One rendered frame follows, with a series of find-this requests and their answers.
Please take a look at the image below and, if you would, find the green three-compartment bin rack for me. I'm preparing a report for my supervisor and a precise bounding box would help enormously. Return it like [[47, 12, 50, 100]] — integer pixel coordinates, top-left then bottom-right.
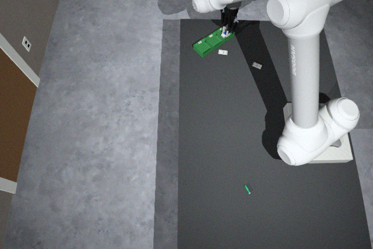
[[193, 26, 235, 58]]

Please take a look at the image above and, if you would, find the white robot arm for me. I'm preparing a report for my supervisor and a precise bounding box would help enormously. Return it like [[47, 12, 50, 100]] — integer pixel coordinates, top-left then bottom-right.
[[192, 0, 360, 166]]

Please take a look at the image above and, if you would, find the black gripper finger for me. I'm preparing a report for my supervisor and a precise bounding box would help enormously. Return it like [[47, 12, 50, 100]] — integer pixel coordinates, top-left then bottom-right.
[[226, 16, 240, 37], [220, 9, 228, 34]]

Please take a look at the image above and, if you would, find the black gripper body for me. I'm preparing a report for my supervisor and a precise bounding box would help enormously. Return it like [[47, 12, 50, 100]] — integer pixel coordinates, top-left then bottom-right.
[[224, 7, 239, 20]]

